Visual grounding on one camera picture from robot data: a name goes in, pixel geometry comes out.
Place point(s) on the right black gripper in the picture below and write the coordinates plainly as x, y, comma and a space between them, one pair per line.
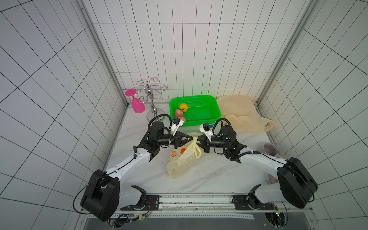
206, 143

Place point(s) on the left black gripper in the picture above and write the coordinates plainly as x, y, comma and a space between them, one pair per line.
183, 142

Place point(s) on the yellow printed plastic bag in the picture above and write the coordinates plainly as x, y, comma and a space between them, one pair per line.
180, 165

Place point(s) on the plain beige plastic bag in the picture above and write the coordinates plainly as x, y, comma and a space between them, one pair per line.
241, 112

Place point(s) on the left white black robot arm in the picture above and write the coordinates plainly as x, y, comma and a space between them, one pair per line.
104, 194

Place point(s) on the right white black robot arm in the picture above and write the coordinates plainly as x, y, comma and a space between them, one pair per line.
295, 184

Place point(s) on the yellow bell pepper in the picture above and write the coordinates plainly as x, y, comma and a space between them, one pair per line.
183, 107

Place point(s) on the green plastic basket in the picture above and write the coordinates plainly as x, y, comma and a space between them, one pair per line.
201, 109

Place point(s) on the pink plastic wine glass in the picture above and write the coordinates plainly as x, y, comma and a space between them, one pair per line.
137, 105

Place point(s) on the silver metal glass rack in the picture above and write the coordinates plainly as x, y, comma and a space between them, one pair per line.
154, 92

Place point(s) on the purple mug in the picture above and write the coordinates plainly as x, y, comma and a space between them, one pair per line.
271, 150

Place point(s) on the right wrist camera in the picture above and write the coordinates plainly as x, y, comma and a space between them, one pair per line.
206, 129

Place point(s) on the aluminium mounting rail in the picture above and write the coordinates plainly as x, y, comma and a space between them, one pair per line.
201, 206

